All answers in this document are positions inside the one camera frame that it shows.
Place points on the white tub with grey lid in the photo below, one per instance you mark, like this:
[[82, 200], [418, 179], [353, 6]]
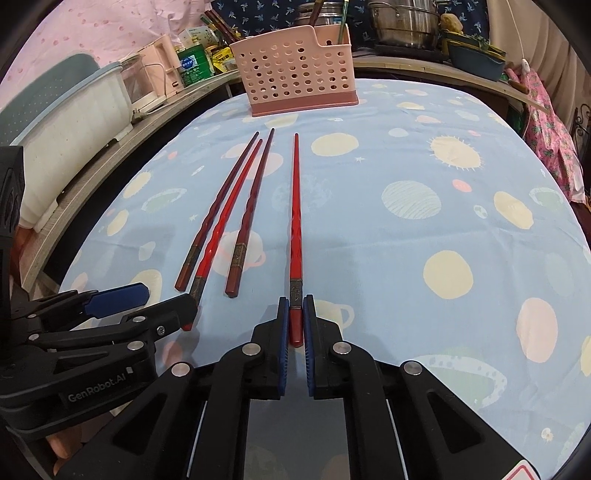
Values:
[[60, 134]]

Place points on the pink dotted cloth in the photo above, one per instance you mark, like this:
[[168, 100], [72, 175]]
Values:
[[92, 27]]

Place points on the white packet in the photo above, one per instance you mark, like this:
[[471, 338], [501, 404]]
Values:
[[190, 37]]

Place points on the green box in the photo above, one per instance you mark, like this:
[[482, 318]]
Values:
[[195, 67]]

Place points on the ginger root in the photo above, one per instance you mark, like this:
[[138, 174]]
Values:
[[451, 23]]

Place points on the black induction cooker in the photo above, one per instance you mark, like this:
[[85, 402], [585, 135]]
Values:
[[408, 50]]

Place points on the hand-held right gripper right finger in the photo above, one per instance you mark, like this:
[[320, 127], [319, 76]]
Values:
[[310, 337]]

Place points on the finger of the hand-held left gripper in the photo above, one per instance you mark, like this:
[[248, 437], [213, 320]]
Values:
[[117, 297], [180, 309]]

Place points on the pink perforated utensil holder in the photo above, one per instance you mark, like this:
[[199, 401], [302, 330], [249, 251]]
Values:
[[295, 69]]

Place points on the maroon chopstick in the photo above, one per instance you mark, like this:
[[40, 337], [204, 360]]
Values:
[[185, 274], [233, 281]]

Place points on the person's left hand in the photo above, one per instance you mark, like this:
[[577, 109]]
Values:
[[61, 445]]

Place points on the glass jug appliance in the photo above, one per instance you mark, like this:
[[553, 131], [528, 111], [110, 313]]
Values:
[[138, 83]]

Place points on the steel rice cooker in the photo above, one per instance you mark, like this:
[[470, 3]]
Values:
[[330, 14]]

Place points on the pink pineapple print cloth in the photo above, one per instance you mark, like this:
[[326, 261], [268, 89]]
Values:
[[551, 138]]

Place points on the steel steamer pot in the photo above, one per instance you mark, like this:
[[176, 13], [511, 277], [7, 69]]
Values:
[[406, 23]]

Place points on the green rectangular tray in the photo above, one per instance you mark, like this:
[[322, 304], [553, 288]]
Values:
[[475, 44]]

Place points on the blue basin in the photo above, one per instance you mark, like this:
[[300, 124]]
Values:
[[475, 64]]

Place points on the green chopstick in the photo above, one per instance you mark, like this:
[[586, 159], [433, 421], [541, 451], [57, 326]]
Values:
[[344, 17]]

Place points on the blue planet print tablecloth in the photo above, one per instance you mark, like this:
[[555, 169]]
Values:
[[392, 277]]

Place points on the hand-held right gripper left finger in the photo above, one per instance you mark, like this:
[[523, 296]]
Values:
[[282, 337]]

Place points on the red chopstick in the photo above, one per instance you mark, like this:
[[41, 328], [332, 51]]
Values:
[[205, 277], [295, 230]]

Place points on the yellow packet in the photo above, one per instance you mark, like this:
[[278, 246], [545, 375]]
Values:
[[222, 59]]

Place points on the pink kettle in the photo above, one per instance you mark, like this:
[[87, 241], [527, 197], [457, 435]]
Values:
[[161, 64]]

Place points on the beige curtain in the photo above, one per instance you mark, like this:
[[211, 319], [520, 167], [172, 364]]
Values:
[[549, 37]]

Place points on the navy floral cloth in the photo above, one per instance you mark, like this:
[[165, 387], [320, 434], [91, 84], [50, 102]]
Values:
[[268, 11]]

